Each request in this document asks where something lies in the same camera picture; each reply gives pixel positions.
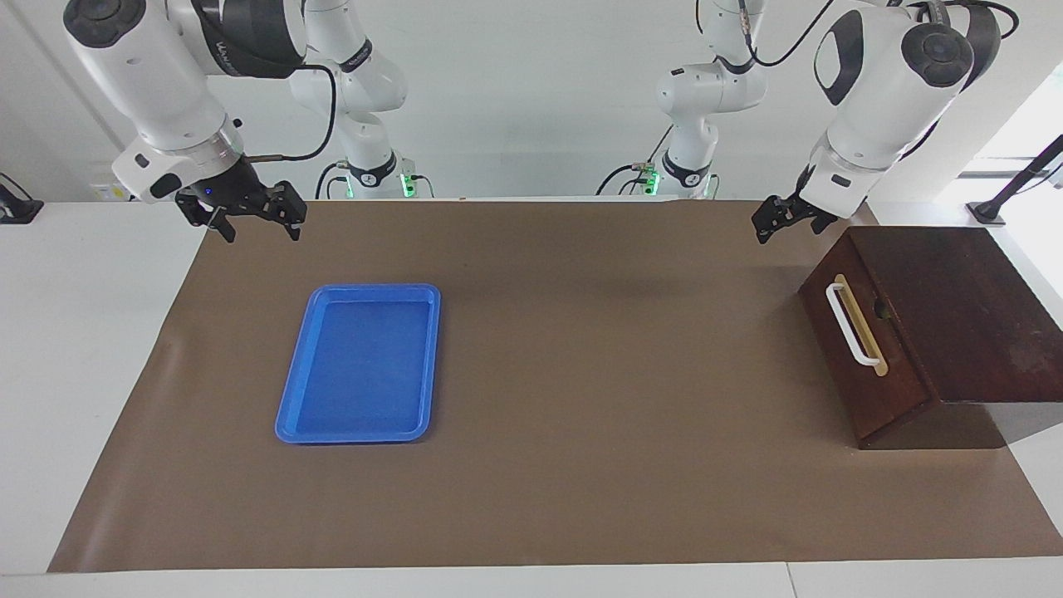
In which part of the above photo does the white drawer handle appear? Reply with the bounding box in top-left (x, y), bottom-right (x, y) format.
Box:
top-left (825, 282), bottom-right (884, 367)

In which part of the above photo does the wooden drawer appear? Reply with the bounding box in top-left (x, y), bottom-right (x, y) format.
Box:
top-left (800, 231), bottom-right (944, 439)

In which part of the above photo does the dark wooden drawer cabinet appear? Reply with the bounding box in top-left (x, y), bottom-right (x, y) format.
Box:
top-left (799, 226), bottom-right (1063, 450)

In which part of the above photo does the blue plastic tray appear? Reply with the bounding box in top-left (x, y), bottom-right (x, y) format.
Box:
top-left (275, 283), bottom-right (442, 444)

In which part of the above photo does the black angled stand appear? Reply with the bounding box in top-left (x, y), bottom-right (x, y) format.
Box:
top-left (967, 135), bottom-right (1063, 227)

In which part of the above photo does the brown table mat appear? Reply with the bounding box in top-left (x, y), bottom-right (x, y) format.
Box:
top-left (47, 198), bottom-right (1063, 574)

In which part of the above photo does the black right base cable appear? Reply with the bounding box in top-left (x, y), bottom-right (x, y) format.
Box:
top-left (315, 160), bottom-right (350, 201)

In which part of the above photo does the black base cable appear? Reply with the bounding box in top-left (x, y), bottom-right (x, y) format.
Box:
top-left (595, 125), bottom-right (675, 198)
top-left (315, 160), bottom-right (350, 201)

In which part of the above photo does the white wall outlet box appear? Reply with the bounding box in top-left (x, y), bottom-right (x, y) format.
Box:
top-left (90, 174), bottom-right (138, 203)

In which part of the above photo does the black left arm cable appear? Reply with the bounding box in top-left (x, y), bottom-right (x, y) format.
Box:
top-left (696, 0), bottom-right (1021, 69)

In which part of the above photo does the black left base cable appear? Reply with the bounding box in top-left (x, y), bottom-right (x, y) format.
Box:
top-left (595, 125), bottom-right (675, 198)

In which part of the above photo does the black clamp mount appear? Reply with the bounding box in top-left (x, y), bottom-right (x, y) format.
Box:
top-left (0, 172), bottom-right (45, 225)

